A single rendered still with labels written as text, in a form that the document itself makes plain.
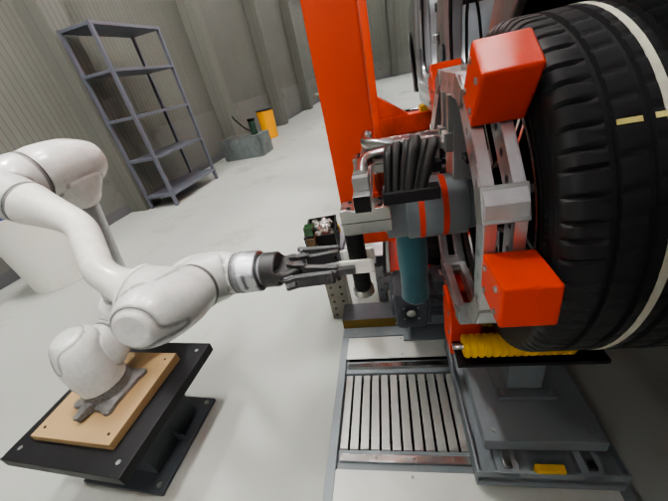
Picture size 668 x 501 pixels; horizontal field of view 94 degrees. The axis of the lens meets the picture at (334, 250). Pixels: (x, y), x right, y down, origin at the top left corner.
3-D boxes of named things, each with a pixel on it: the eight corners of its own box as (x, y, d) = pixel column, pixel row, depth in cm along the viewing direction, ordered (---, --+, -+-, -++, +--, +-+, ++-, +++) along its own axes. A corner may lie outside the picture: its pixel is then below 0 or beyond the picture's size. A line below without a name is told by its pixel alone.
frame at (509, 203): (510, 381, 62) (552, 67, 35) (474, 382, 63) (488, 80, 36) (453, 243, 107) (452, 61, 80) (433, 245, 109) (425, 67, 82)
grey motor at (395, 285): (505, 352, 124) (513, 281, 107) (398, 356, 132) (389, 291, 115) (491, 319, 139) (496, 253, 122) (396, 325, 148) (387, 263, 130)
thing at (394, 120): (439, 127, 280) (438, 84, 263) (381, 138, 291) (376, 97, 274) (436, 124, 295) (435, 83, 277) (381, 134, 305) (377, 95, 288)
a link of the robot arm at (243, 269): (239, 302, 67) (264, 300, 65) (223, 266, 62) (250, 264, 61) (252, 276, 74) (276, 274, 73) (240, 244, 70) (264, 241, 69)
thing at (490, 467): (623, 493, 82) (634, 474, 77) (476, 486, 89) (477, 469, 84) (540, 344, 124) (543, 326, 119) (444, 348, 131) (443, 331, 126)
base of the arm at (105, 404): (63, 418, 107) (52, 410, 105) (115, 365, 125) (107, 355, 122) (97, 428, 101) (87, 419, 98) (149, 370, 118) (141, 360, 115)
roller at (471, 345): (588, 359, 72) (593, 341, 69) (454, 363, 78) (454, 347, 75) (575, 340, 77) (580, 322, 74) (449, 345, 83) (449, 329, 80)
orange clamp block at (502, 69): (525, 118, 45) (549, 61, 37) (467, 128, 47) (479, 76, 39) (513, 84, 48) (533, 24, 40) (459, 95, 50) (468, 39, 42)
